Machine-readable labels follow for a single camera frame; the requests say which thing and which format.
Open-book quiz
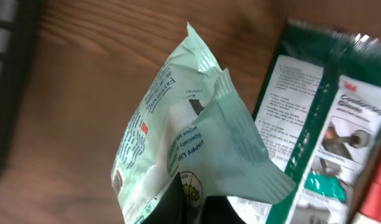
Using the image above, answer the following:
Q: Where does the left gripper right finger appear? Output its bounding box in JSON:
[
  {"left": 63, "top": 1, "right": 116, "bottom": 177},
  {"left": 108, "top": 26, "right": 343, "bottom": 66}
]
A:
[{"left": 202, "top": 196, "right": 245, "bottom": 224}]

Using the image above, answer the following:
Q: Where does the grey plastic mesh basket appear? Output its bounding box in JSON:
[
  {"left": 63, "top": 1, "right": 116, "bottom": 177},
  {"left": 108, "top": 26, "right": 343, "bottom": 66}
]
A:
[{"left": 0, "top": 0, "right": 45, "bottom": 176}]

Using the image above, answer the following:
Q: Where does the light green wipes pack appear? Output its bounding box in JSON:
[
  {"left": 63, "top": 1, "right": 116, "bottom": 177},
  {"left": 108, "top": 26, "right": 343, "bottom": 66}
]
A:
[{"left": 111, "top": 26, "right": 295, "bottom": 223}]

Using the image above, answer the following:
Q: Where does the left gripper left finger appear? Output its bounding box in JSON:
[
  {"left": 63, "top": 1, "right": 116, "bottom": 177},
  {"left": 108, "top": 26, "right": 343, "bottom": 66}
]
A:
[{"left": 142, "top": 172, "right": 187, "bottom": 224}]

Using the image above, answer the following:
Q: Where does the red stick sachet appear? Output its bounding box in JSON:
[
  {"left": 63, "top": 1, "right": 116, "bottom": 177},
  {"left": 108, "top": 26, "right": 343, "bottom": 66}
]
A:
[{"left": 351, "top": 159, "right": 381, "bottom": 224}]

